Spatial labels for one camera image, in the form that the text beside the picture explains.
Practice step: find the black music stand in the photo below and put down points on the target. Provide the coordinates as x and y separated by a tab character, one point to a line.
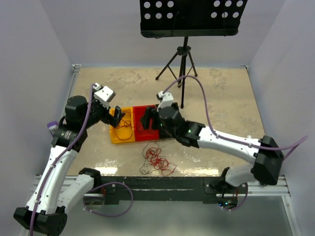
189	18

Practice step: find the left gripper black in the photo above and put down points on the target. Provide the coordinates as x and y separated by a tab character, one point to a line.
109	118

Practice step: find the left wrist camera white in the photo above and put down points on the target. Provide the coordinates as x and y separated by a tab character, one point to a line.
103	94

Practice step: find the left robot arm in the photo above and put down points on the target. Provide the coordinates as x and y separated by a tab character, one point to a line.
47	209

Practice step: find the red plastic bin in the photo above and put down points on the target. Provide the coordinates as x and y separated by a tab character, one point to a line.
141	134

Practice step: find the purple holder block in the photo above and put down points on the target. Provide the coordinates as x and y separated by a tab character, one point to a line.
52	127

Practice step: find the yellow plastic bin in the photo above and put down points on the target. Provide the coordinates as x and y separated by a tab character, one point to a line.
124	132

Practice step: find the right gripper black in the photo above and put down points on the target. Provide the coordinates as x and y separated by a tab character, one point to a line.
145	119

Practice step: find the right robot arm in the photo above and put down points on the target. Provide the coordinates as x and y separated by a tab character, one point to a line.
263	156

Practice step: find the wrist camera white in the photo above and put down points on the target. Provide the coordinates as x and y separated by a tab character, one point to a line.
103	94
165	99

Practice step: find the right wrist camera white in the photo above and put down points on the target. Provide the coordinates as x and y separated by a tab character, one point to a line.
165	99

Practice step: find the black plastic bin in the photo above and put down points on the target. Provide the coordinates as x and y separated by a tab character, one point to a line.
162	133

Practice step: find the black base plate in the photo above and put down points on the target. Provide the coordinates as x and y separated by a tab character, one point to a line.
146	188

